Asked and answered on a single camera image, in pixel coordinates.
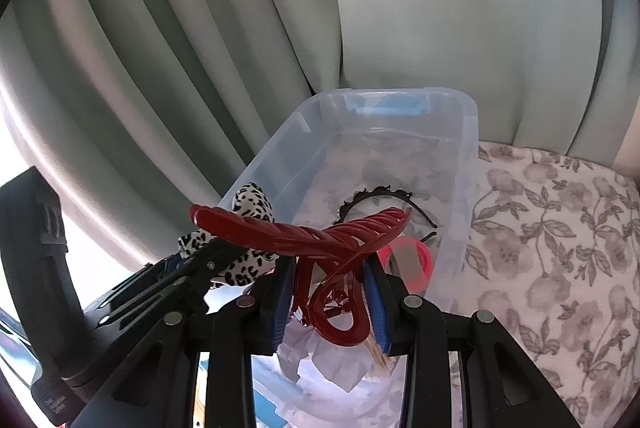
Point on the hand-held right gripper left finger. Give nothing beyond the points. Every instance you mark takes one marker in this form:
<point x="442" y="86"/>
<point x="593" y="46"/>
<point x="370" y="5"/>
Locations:
<point x="280" y="303"/>

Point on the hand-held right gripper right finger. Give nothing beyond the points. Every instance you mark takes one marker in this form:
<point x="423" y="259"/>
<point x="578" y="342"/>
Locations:
<point x="375" y="308"/>

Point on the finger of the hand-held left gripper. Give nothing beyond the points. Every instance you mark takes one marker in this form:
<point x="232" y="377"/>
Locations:
<point x="195" y="293"/>
<point x="210" y="258"/>

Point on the red hair claw clip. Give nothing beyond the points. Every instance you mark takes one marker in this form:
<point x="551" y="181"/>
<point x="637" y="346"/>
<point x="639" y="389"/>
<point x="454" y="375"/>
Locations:
<point x="280" y="235"/>

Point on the leopard print scrunchie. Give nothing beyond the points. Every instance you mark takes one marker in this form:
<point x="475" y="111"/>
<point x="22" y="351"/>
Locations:
<point x="252" y="203"/>

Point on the white paper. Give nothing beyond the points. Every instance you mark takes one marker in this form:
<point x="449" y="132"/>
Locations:
<point x="330" y="368"/>

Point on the black headband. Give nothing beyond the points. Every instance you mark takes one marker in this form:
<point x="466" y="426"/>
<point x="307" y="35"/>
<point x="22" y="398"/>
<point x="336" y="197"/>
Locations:
<point x="370" y="194"/>

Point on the clear plastic storage bin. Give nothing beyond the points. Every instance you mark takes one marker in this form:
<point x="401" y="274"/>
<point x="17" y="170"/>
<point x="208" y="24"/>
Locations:
<point x="450" y="158"/>

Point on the pale green curtain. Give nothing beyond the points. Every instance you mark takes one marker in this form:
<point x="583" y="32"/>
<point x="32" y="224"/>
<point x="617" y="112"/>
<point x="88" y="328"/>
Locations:
<point x="200" y="33"/>

